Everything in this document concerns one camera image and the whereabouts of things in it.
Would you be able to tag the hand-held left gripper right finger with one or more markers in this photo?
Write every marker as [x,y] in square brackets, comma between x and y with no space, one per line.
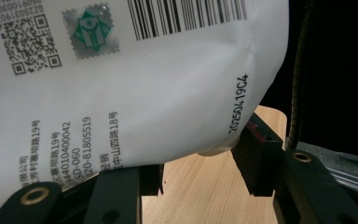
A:
[258,161]

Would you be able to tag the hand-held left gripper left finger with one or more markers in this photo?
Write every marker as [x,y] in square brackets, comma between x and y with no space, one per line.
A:
[118,196]

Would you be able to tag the white and blue pouch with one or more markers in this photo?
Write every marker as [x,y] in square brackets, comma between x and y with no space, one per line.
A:
[136,93]

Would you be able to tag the metal floor rail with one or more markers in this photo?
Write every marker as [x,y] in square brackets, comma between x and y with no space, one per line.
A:
[354,180]

